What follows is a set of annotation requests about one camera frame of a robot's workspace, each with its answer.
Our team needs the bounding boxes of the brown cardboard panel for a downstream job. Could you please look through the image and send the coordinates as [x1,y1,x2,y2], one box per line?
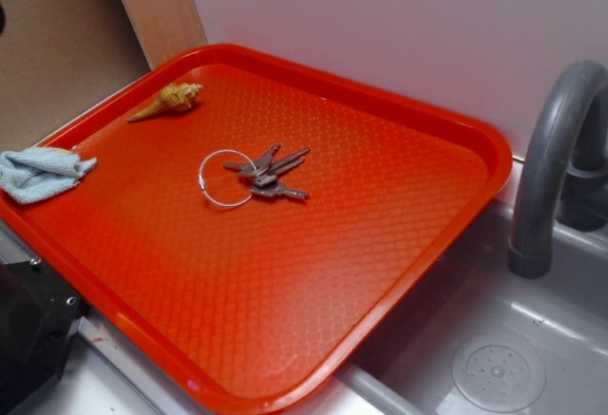
[1,0,149,150]

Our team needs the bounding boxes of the wooden plank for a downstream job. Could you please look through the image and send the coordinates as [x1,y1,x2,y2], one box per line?
[122,0,207,68]

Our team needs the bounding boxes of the tan conch seashell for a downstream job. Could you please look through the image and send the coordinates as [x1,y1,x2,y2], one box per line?
[127,83,203,123]

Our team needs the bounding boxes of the orange plastic tray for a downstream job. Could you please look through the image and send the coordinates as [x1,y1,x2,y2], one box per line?
[1,45,512,414]

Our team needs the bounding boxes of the silver keys on ring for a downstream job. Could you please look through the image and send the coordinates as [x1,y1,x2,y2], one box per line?
[198,142,311,209]

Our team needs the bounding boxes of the light blue cloth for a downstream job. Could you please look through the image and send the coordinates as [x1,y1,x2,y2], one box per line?
[1,146,98,205]

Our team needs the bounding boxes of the black metal block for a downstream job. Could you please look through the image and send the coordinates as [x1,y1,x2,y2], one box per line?
[1,260,86,414]

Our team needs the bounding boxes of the grey curved faucet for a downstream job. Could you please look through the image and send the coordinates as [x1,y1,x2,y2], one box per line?
[508,60,607,278]

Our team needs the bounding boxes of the grey plastic sink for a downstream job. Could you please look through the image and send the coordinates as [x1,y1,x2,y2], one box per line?
[339,201,607,414]

